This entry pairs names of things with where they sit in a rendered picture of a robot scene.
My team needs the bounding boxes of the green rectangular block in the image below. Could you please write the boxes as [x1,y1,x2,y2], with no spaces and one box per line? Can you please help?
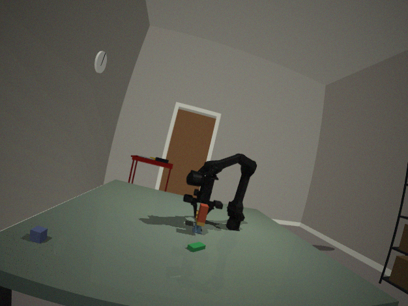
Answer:
[187,242,206,252]

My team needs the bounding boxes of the blue triangular wedge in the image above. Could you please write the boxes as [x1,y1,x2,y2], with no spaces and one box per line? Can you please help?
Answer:
[192,224,201,234]

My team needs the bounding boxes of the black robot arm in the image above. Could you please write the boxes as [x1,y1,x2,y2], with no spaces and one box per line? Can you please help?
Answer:
[186,154,257,231]

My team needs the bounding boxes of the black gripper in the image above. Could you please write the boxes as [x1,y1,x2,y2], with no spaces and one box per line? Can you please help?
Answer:
[184,187,223,217]

